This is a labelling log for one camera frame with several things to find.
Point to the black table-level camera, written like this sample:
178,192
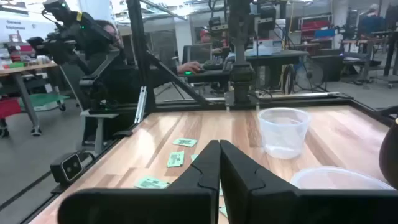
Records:
66,168

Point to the silver metal bracket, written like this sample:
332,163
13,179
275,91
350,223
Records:
140,105

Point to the person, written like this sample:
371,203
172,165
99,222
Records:
109,31
204,35
371,21

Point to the grey computer monitor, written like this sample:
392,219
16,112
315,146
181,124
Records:
197,53

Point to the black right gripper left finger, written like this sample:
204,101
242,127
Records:
186,205

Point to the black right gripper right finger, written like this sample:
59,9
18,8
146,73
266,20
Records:
280,205

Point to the black desk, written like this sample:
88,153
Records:
276,56

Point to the grey metal stand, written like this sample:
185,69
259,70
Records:
99,124

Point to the black keyboard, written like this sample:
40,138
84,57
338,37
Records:
214,63

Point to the white wall sign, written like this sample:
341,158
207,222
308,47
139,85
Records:
17,28

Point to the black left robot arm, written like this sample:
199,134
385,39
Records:
240,46

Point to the wooden worktable with grey legs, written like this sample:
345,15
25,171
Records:
28,68

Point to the white box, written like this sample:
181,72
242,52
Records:
267,46

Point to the person's hand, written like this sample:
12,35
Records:
189,67

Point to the black floor fan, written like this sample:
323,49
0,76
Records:
308,73

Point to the black robot arm with LEDs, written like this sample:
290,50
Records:
74,40

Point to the green platform cart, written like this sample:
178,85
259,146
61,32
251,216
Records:
43,101

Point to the clear plastic cup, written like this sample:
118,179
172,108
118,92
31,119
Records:
335,180
283,137

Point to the red bin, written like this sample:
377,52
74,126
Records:
9,107

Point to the brown mug with yellow inside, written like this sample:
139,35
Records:
390,155

